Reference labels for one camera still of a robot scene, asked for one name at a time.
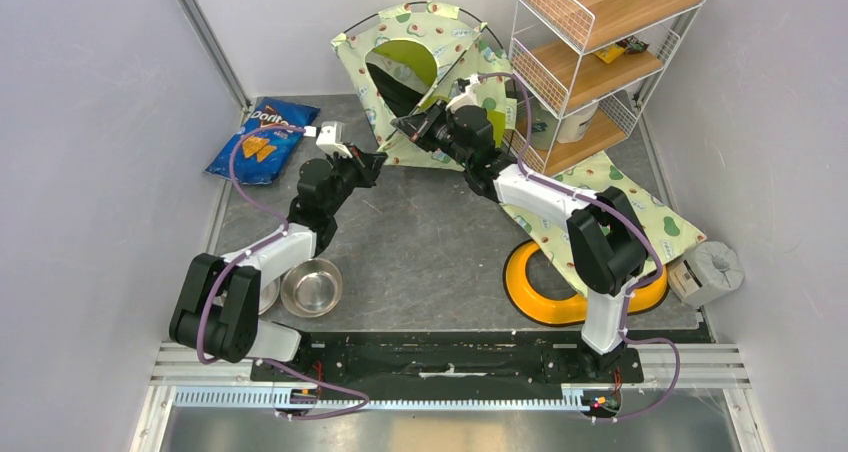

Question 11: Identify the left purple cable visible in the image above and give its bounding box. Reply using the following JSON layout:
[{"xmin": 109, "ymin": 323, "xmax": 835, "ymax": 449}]
[{"xmin": 195, "ymin": 124, "xmax": 309, "ymax": 365}]

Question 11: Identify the left steel bowl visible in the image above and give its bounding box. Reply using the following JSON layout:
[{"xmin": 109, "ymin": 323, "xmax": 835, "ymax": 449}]
[{"xmin": 258, "ymin": 277, "xmax": 281, "ymax": 315}]

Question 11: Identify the yellow snack packet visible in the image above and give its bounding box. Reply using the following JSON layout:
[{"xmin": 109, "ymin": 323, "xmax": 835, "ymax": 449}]
[{"xmin": 593, "ymin": 43, "xmax": 626, "ymax": 64}]

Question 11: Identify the white wire wooden shelf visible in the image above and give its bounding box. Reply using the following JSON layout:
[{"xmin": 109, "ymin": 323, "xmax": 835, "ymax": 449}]
[{"xmin": 509, "ymin": 0, "xmax": 707, "ymax": 175}]

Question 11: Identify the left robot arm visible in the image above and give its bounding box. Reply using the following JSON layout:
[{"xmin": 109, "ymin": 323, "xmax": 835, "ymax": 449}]
[{"xmin": 169, "ymin": 144, "xmax": 388, "ymax": 381}]

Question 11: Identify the dark snack packet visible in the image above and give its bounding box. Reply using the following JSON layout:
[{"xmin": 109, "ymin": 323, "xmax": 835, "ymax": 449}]
[{"xmin": 616, "ymin": 36, "xmax": 650, "ymax": 55}]

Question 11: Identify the green avocado pet tent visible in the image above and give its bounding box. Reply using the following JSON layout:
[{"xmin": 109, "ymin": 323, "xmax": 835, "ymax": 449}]
[{"xmin": 331, "ymin": 1, "xmax": 518, "ymax": 170}]

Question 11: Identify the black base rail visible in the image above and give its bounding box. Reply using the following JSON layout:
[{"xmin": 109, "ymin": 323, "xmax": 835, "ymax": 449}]
[{"xmin": 288, "ymin": 329, "xmax": 647, "ymax": 403}]

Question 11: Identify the right steel bowl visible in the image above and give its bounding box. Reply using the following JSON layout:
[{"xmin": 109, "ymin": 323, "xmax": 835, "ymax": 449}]
[{"xmin": 280, "ymin": 258, "xmax": 343, "ymax": 318}]

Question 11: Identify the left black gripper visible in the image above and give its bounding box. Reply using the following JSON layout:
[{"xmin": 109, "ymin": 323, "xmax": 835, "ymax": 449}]
[{"xmin": 323, "ymin": 143, "xmax": 386, "ymax": 216}]

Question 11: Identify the white paper roll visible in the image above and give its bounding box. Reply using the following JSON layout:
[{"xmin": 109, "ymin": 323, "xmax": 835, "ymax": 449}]
[{"xmin": 555, "ymin": 102, "xmax": 598, "ymax": 144}]

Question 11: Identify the steel bowl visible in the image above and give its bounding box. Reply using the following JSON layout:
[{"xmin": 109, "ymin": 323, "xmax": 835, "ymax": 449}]
[
  {"xmin": 258, "ymin": 277, "xmax": 281, "ymax": 315},
  {"xmin": 280, "ymin": 258, "xmax": 343, "ymax": 318}
]

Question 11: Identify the orange pet bowl stand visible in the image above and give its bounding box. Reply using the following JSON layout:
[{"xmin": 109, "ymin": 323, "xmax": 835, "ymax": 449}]
[{"xmin": 502, "ymin": 240, "xmax": 670, "ymax": 327}]

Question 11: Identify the grey wrapped roll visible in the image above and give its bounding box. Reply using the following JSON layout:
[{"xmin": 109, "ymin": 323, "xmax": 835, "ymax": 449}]
[{"xmin": 668, "ymin": 241, "xmax": 745, "ymax": 308}]

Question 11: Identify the green avocado print mat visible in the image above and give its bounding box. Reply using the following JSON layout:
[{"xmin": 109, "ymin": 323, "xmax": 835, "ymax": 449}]
[{"xmin": 500, "ymin": 150, "xmax": 709, "ymax": 298}]

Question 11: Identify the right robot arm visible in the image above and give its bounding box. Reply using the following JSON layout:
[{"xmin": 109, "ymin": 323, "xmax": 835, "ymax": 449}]
[{"xmin": 391, "ymin": 101, "xmax": 652, "ymax": 381}]

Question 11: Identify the green glass jar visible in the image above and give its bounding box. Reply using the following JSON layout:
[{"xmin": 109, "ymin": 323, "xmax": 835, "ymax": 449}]
[{"xmin": 530, "ymin": 103, "xmax": 559, "ymax": 151}]

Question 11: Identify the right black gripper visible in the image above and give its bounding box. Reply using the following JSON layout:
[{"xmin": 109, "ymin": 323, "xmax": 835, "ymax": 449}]
[{"xmin": 397, "ymin": 95, "xmax": 474, "ymax": 166}]

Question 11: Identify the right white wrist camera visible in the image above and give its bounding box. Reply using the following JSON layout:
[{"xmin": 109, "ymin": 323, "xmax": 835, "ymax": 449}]
[{"xmin": 446, "ymin": 73, "xmax": 481, "ymax": 113}]

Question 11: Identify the blue Doritos chip bag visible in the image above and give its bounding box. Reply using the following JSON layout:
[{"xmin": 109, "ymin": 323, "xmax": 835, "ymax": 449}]
[{"xmin": 204, "ymin": 97, "xmax": 321, "ymax": 185}]

